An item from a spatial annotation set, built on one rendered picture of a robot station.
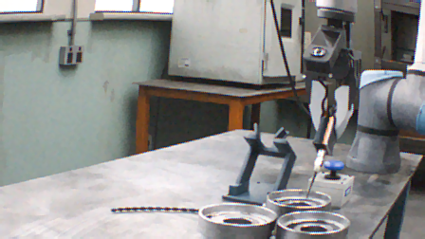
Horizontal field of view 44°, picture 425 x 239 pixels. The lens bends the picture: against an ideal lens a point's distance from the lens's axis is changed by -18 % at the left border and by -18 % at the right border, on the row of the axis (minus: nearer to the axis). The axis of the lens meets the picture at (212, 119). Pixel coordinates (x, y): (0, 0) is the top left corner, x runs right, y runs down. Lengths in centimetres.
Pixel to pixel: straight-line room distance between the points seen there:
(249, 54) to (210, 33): 25
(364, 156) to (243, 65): 189
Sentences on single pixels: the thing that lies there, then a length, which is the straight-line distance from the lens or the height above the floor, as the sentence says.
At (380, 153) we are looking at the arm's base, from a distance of 131.
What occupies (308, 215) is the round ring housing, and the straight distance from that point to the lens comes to 85.
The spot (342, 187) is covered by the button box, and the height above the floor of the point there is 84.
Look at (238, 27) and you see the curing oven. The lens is 314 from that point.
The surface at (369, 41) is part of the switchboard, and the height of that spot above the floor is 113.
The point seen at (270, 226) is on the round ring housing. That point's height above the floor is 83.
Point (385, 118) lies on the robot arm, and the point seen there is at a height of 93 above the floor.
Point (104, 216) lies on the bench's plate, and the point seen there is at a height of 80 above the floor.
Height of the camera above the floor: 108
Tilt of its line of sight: 8 degrees down
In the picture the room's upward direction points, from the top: 4 degrees clockwise
